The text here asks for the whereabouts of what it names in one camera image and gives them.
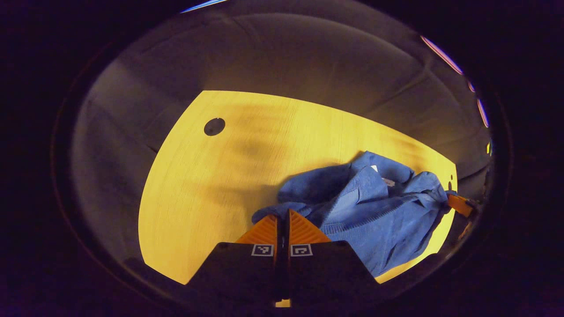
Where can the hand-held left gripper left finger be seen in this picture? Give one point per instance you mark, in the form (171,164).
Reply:
(246,273)

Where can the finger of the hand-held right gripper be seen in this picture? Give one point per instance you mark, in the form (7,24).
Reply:
(458,204)

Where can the blue button shirt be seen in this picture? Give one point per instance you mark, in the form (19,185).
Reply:
(374,220)

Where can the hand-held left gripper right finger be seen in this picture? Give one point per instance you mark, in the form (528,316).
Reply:
(326,273)

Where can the black backdrop cloth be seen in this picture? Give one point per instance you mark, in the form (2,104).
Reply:
(264,53)

